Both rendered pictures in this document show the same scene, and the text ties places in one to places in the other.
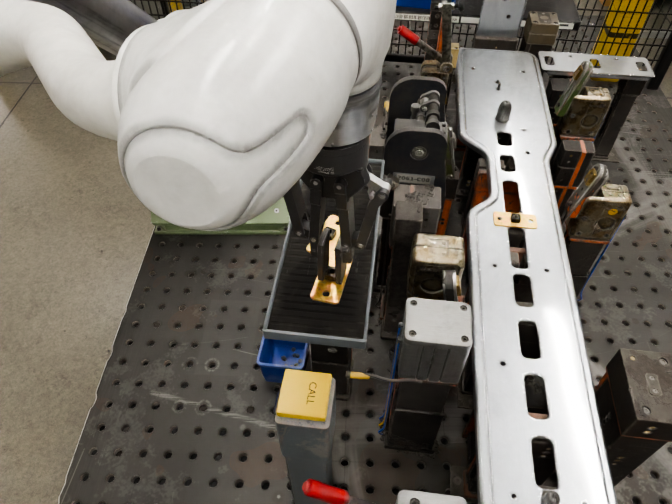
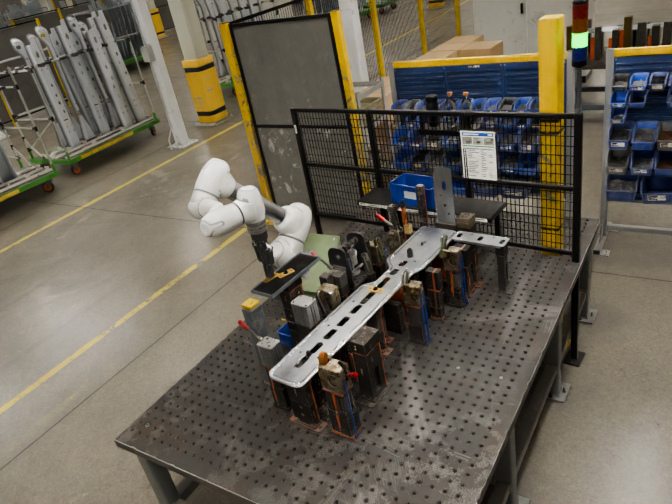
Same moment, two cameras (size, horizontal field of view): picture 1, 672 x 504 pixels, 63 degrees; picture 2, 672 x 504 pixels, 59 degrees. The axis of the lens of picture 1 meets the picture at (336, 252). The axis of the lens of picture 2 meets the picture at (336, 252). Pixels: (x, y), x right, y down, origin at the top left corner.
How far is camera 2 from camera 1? 222 cm
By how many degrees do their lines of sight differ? 34
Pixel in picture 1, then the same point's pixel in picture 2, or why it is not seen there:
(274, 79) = (218, 216)
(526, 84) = (436, 244)
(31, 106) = not seen: hidden behind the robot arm
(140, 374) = (243, 334)
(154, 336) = not seen: hidden behind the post
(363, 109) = (256, 227)
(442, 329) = (301, 302)
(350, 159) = (258, 238)
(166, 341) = not seen: hidden behind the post
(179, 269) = (276, 305)
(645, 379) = (362, 333)
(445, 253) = (327, 288)
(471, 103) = (403, 249)
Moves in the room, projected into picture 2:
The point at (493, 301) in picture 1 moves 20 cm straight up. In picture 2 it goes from (342, 310) to (334, 274)
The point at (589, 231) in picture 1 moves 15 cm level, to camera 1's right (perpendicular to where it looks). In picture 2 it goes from (409, 301) to (439, 305)
